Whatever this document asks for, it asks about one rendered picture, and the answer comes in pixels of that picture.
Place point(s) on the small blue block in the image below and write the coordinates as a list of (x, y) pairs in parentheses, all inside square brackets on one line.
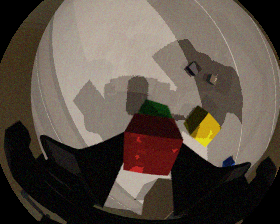
[(228, 162)]

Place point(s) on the red block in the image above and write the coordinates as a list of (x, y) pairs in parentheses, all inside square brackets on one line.
[(151, 144)]

